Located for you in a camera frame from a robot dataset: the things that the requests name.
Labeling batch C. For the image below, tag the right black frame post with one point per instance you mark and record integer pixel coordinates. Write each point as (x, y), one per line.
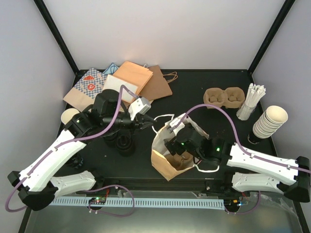
(283, 12)

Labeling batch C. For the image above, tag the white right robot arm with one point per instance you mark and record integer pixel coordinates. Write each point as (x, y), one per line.
(290, 177)

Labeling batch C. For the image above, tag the folded orange paper bag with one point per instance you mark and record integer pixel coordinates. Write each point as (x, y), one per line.
(133, 76)

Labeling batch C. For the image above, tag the white slotted cable duct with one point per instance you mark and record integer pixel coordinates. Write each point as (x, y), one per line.
(139, 202)

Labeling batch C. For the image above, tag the black frame post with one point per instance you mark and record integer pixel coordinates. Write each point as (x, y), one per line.
(56, 34)
(283, 12)

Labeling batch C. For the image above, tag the dark brown paper bag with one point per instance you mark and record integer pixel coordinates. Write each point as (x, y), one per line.
(158, 85)

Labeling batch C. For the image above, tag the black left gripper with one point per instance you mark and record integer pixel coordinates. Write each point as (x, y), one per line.
(141, 122)

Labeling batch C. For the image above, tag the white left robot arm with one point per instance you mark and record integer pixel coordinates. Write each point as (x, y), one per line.
(107, 117)

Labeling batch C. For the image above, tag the stack of paper cups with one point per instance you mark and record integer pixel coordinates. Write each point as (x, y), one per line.
(267, 124)
(67, 115)

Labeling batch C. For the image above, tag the blue checkered paper bag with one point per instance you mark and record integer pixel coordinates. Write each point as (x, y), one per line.
(86, 89)

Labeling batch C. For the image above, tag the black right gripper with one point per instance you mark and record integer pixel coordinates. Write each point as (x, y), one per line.
(172, 145)

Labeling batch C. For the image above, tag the light blue paper bag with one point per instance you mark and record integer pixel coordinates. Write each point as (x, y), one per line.
(111, 69)

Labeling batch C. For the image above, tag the right stack of paper cups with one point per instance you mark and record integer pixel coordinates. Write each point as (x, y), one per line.
(267, 124)

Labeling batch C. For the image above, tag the cup of white straws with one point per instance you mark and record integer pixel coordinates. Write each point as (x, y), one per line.
(254, 94)

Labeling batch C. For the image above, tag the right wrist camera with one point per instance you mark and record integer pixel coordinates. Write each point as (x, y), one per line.
(176, 125)

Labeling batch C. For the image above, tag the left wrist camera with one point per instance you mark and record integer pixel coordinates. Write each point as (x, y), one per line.
(139, 106)

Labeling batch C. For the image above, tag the cardboard cup carrier stack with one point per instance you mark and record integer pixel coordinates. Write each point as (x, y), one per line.
(231, 97)

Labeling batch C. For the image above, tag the left black frame post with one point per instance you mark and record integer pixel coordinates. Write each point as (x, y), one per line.
(56, 34)

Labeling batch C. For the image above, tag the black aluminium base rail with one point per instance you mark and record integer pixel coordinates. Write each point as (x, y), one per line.
(210, 187)

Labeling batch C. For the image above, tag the orange kraft paper bag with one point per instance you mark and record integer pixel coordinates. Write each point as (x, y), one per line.
(159, 153)

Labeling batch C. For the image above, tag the single cardboard cup carrier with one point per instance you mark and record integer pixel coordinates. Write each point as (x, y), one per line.
(180, 162)

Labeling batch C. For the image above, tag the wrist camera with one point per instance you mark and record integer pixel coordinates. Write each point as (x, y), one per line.
(176, 125)
(139, 106)

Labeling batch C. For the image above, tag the left stack of paper cups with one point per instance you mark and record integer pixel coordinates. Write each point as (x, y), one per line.
(67, 115)

